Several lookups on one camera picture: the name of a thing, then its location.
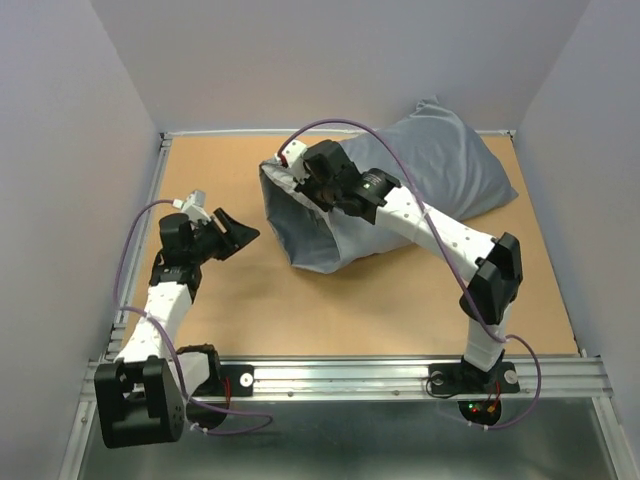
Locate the aluminium frame rail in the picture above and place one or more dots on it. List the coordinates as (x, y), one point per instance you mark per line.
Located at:
(389, 378)

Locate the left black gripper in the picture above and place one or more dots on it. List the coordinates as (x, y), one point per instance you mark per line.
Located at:
(236, 235)

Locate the metal front panel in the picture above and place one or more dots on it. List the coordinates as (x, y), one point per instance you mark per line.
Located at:
(561, 439)

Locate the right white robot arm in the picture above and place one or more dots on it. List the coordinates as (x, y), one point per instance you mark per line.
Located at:
(489, 268)

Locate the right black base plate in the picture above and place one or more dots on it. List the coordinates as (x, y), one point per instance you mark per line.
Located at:
(461, 379)

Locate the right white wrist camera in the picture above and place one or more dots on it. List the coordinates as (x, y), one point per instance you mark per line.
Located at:
(291, 157)

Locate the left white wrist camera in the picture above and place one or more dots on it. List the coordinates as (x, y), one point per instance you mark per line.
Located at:
(195, 202)

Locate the grey pillowcase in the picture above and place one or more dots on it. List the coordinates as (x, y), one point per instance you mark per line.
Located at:
(436, 157)

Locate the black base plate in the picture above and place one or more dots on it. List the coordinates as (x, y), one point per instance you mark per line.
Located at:
(234, 380)
(461, 379)

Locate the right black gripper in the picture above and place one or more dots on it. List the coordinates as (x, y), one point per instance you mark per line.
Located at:
(304, 189)

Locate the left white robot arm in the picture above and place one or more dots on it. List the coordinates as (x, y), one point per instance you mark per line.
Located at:
(144, 395)

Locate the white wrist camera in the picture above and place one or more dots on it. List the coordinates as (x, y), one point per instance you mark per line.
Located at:
(195, 202)
(291, 157)

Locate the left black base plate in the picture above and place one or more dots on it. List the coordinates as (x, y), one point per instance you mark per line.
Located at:
(234, 380)

